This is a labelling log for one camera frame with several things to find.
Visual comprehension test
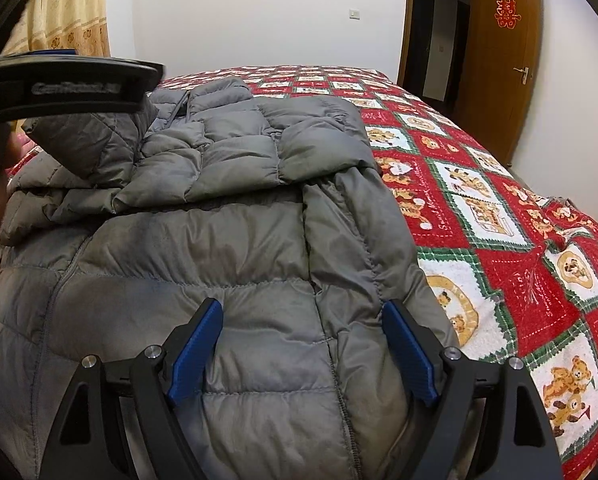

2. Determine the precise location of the wooden door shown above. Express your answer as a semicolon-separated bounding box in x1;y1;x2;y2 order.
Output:
466;0;541;166

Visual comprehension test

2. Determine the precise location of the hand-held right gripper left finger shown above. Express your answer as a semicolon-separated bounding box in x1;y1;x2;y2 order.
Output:
38;297;225;480

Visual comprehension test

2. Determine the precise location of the grey puffer jacket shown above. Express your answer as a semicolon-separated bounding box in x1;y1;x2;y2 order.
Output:
0;77;462;480

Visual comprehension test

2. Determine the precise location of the red paper door decoration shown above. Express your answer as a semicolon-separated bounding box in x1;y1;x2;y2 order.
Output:
494;0;521;30

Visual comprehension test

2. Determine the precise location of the red bear print bedspread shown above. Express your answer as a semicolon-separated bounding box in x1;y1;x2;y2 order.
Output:
6;65;598;480

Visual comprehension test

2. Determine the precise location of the dark wooden door frame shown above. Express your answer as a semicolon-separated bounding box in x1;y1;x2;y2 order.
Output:
398;0;480;111

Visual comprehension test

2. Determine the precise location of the beige patterned curtain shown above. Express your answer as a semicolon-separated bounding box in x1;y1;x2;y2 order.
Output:
0;0;112;58

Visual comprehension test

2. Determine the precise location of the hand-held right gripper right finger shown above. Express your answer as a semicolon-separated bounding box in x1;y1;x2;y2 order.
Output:
381;300;565;480

